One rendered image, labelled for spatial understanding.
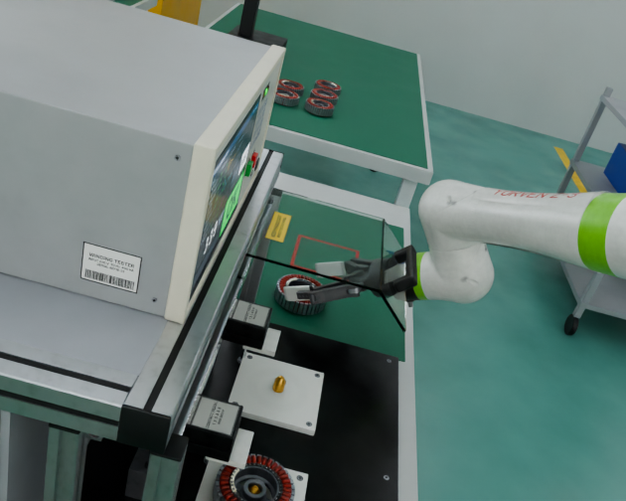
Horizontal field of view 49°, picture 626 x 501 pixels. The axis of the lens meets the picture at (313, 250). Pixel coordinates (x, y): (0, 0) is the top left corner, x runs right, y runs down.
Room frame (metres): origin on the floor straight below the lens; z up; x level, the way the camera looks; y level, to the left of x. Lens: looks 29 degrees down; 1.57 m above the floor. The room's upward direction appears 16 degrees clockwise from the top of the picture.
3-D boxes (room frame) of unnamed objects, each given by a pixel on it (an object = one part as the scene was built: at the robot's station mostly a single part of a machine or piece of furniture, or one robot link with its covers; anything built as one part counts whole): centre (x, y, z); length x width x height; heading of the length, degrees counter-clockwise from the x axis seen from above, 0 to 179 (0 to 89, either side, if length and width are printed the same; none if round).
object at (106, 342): (0.78, 0.31, 1.09); 0.68 x 0.44 x 0.05; 1
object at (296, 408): (0.91, -0.01, 0.78); 0.15 x 0.15 x 0.01; 1
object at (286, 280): (1.23, 0.00, 0.77); 0.11 x 0.11 x 0.04
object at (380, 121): (3.15, 0.25, 0.37); 1.85 x 1.10 x 0.75; 1
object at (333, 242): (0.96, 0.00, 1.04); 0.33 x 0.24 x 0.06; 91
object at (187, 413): (0.78, 0.09, 1.03); 0.62 x 0.01 x 0.03; 1
